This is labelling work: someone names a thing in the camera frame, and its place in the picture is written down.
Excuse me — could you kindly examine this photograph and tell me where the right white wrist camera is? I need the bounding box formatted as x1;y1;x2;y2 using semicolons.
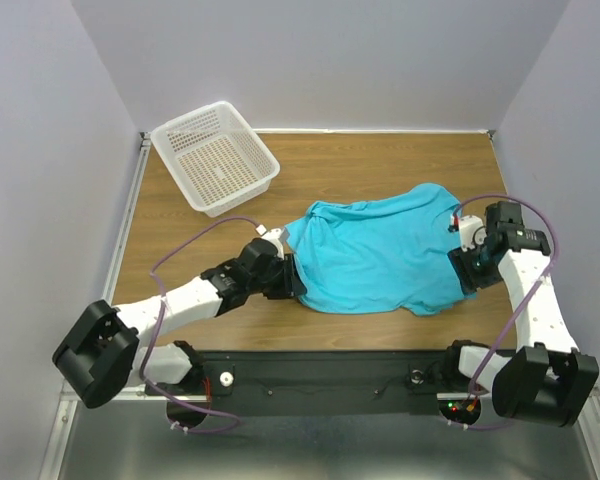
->
449;214;487;252

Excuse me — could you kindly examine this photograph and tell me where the white plastic perforated basket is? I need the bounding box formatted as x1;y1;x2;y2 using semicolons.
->
150;101;280;218

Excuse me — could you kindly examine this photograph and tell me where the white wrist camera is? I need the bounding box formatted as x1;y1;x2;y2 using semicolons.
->
255;224;288;259
449;214;487;252

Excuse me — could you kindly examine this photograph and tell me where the turquoise t shirt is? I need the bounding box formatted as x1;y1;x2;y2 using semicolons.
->
286;183;468;316

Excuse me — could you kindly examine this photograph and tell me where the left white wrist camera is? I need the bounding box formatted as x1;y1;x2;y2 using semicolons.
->
255;224;288;259

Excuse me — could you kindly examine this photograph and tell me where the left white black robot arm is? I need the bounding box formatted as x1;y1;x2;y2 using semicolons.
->
52;238;306;408

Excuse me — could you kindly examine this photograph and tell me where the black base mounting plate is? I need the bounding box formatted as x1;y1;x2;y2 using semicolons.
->
159;350;480;417

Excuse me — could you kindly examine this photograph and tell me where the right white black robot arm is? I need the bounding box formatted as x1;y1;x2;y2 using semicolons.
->
441;194;599;427

